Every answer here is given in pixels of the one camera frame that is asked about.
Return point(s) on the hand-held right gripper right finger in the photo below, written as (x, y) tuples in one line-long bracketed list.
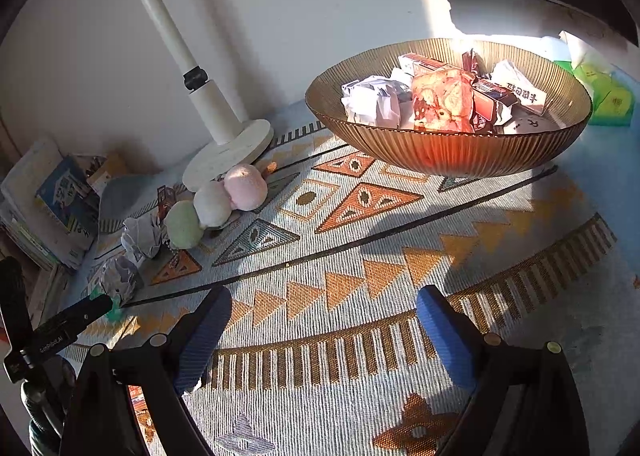
[(445, 341)]

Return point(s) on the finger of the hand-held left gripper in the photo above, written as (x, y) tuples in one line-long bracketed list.
[(92, 312)]

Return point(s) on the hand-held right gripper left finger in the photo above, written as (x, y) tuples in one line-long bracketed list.
[(200, 341)]

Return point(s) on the green plastic wrapper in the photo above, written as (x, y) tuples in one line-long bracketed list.
[(115, 312)]

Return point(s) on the white paper ball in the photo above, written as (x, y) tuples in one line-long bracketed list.
[(120, 278), (142, 236), (370, 99)]

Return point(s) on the amber ribbed bowl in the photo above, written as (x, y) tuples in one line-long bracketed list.
[(450, 151)]

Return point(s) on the white wrapper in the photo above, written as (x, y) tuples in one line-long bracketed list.
[(530, 124)]

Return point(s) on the long orange snack box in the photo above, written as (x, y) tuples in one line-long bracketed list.
[(442, 101)]

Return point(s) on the small red box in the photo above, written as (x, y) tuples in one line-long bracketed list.
[(492, 104)]

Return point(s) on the pale snack box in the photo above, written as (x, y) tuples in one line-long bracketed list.
[(520, 86)]

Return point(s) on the dark red wrapper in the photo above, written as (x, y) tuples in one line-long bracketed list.
[(471, 64)]

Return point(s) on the red and white box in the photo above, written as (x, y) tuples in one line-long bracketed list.
[(417, 62)]

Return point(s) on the red printed packet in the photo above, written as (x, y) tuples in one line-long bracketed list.
[(137, 398)]

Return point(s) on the row of standing books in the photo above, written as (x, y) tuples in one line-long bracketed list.
[(65, 206)]

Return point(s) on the dark red flat packet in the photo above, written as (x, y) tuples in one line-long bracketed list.
[(166, 198)]

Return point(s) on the pastel three-ball plush toy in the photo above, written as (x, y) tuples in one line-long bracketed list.
[(215, 201)]

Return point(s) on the patterned woven mat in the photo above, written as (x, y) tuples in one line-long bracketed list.
[(350, 236)]

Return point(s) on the white desk lamp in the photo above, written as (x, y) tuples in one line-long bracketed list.
[(210, 106)]

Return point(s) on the green tissue pack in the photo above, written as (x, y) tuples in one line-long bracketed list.
[(610, 96)]

